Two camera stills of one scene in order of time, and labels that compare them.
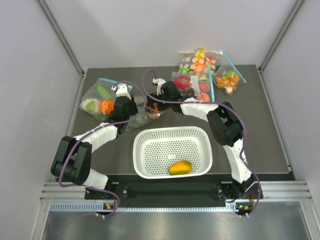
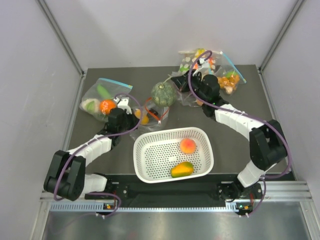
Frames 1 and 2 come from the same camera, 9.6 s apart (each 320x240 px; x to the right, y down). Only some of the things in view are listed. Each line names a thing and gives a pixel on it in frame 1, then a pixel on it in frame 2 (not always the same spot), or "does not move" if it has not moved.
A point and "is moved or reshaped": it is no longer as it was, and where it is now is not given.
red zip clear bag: x=142 y=117 is moved or reshaped
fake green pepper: x=103 y=93 does not move
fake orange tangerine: x=107 y=106 does not move
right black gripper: x=151 y=102 → x=183 y=81
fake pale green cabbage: x=91 y=105 does not move
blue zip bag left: x=98 y=100 does not move
